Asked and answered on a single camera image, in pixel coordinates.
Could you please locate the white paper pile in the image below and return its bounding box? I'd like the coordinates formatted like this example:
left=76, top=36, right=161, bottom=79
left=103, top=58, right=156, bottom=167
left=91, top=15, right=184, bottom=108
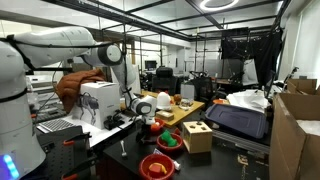
left=226, top=89, right=272, bottom=114

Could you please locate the silver laptop keyboard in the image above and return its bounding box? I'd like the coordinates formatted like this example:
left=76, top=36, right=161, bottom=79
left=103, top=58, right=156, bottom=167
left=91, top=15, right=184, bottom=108
left=35, top=117, right=76, bottom=134

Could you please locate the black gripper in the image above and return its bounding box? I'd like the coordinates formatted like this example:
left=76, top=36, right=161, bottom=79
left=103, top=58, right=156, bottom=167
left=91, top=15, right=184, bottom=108
left=135, top=123, right=154, bottom=145

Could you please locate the red plastic bowl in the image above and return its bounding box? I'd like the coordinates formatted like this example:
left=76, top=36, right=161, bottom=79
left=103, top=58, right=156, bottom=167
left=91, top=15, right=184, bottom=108
left=148, top=118, right=166, bottom=136
left=138, top=153, right=176, bottom=180
left=156, top=132, right=185, bottom=154

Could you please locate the red block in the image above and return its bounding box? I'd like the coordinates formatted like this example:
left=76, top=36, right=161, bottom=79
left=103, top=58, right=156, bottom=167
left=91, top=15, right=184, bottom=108
left=148, top=162, right=163, bottom=175

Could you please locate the large cardboard box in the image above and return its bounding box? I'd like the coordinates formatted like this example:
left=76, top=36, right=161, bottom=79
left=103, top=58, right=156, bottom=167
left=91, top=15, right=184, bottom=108
left=268, top=92, right=320, bottom=180

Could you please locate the ceiling ring light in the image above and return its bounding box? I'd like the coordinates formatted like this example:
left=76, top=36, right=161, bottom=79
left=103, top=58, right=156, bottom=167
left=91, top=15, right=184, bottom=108
left=198, top=0, right=241, bottom=12

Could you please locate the wooden shape sorter box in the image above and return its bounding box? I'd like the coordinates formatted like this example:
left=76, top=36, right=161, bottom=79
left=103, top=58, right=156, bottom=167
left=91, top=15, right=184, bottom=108
left=181, top=120, right=214, bottom=155

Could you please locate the wooden table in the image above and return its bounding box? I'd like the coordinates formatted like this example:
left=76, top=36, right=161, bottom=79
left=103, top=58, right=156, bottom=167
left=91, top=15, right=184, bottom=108
left=139, top=89, right=206, bottom=128

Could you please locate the black office chair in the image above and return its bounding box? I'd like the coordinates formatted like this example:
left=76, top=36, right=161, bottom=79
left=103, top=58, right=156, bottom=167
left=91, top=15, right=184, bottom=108
left=151, top=66, right=179, bottom=96

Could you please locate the black backdrop curtain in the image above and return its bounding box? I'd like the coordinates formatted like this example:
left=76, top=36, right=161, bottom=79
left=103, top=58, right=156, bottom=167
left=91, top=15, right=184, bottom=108
left=219, top=27, right=284, bottom=88

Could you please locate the black mesh chair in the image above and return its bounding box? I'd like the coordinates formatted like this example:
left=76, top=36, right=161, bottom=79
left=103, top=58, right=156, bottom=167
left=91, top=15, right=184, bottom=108
left=190, top=70, right=218, bottom=104

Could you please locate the brown jacket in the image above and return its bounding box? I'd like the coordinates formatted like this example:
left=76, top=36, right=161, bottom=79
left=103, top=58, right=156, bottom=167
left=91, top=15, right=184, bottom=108
left=54, top=68, right=108, bottom=114

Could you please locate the white plush toy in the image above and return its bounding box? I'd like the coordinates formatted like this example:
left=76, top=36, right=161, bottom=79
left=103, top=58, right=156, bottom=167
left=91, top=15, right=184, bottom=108
left=155, top=91, right=174, bottom=112

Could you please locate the clear plastic bag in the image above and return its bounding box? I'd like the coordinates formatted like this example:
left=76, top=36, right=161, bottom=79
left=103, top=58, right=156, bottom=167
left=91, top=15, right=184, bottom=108
left=178, top=98, right=195, bottom=111

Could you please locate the distant dark monitor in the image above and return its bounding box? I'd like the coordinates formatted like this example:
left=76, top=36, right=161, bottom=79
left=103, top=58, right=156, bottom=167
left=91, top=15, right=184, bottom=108
left=144, top=59, right=158, bottom=72

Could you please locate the white side table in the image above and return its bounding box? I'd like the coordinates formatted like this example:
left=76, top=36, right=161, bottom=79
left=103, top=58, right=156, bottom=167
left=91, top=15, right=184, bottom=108
left=35, top=113, right=138, bottom=148

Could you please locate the black camera boom stand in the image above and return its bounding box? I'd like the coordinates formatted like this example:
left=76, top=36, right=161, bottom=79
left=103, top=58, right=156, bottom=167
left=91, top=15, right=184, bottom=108
left=24, top=65, right=74, bottom=76

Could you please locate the white packing cloth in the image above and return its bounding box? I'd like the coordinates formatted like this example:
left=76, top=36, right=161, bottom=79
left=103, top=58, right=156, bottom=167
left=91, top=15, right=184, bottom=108
left=295, top=119, right=320, bottom=137

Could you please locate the dark blue bin lid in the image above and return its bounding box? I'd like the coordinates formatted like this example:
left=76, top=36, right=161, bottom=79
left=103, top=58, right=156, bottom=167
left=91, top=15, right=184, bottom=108
left=204, top=103, right=270, bottom=140

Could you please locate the black orange bar clamp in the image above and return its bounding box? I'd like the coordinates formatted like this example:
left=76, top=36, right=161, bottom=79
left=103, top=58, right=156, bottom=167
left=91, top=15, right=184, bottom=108
left=60, top=155, right=101, bottom=180
left=62, top=131, right=93, bottom=147

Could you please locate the tan cardboard box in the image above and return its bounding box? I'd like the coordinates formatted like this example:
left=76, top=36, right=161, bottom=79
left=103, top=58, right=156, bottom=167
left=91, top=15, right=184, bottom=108
left=155, top=110, right=176, bottom=122

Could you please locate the green toy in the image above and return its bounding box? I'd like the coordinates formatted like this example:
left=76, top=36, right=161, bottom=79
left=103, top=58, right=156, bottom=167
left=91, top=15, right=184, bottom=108
left=160, top=129, right=179, bottom=148

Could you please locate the black pegboard stand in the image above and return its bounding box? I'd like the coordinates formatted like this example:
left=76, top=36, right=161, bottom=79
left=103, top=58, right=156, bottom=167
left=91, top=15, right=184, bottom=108
left=34, top=125, right=101, bottom=180

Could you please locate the black camera cable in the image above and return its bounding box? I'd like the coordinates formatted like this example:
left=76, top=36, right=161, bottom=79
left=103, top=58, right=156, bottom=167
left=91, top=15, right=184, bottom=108
left=0, top=23, right=134, bottom=101

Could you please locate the white robot dog box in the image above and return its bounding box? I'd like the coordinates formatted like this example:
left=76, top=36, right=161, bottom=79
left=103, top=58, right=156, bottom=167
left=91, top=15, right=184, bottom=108
left=70, top=81, right=122, bottom=130

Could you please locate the yellow curved toy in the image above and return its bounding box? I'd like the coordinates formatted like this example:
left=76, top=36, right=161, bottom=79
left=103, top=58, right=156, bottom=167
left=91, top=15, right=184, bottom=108
left=159, top=163, right=168, bottom=176

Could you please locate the blue white packet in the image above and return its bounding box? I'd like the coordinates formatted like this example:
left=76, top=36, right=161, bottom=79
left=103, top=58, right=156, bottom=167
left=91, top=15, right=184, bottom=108
left=152, top=148, right=182, bottom=172

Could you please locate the black ceiling truss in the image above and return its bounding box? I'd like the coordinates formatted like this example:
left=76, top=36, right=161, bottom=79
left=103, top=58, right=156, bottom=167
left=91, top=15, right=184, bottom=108
left=43, top=0, right=291, bottom=43

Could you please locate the small open cardboard box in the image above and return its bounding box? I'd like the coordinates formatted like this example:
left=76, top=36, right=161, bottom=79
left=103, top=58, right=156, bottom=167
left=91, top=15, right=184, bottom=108
left=285, top=77, right=319, bottom=96

